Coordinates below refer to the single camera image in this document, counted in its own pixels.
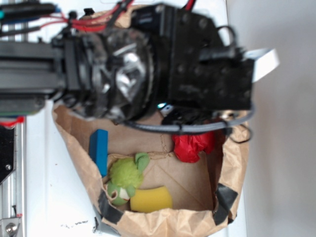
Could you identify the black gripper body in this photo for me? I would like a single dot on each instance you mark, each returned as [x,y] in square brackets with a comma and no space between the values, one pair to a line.
[193,68]

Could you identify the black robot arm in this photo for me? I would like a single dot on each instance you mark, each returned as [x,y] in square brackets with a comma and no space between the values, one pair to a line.
[126,63]

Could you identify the crumpled red plastic wad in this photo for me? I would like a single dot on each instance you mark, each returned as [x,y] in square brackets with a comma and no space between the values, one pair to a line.
[188,147]

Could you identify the brown paper bag tray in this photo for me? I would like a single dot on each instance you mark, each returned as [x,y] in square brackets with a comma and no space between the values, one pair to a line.
[205,193]

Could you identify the green plush toy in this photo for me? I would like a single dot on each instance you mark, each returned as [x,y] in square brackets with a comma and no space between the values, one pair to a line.
[125,177]

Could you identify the blue rectangular block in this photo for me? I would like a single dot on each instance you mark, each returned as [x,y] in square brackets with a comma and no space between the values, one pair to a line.
[98,150]

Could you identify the yellow curved foam sponge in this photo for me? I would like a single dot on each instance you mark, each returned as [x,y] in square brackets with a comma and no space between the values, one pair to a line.
[150,200]

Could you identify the black metal bracket plate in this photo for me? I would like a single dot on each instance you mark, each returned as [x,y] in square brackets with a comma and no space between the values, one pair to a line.
[7,152]

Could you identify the aluminium frame rail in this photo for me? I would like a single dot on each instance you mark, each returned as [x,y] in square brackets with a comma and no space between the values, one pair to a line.
[13,191]

